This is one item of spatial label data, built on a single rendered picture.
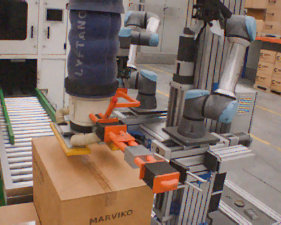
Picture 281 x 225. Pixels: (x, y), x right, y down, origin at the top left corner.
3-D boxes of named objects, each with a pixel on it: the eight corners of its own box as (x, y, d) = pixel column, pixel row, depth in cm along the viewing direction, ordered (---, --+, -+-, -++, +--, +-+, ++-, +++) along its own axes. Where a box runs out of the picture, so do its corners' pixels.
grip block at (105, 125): (94, 134, 112) (95, 119, 110) (118, 132, 116) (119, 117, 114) (102, 142, 105) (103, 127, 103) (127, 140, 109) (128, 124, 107)
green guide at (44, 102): (35, 94, 387) (35, 87, 384) (42, 93, 392) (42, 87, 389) (65, 140, 252) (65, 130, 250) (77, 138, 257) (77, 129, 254)
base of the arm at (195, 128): (193, 126, 166) (196, 110, 163) (211, 136, 153) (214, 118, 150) (171, 128, 159) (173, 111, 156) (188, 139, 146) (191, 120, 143)
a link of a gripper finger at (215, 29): (211, 43, 103) (203, 22, 106) (223, 45, 106) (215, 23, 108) (216, 39, 101) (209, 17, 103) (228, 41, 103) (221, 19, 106)
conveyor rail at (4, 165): (-9, 106, 365) (-10, 92, 360) (-5, 106, 367) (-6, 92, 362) (7, 215, 171) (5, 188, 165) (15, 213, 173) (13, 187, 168)
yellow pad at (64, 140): (49, 126, 143) (49, 116, 141) (69, 124, 147) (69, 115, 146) (66, 157, 114) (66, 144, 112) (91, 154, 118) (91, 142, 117)
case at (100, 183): (33, 201, 165) (31, 137, 154) (98, 191, 184) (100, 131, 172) (63, 279, 115) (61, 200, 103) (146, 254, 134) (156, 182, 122)
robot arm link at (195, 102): (189, 110, 161) (192, 85, 157) (211, 116, 153) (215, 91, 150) (178, 114, 152) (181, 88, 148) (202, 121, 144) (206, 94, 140)
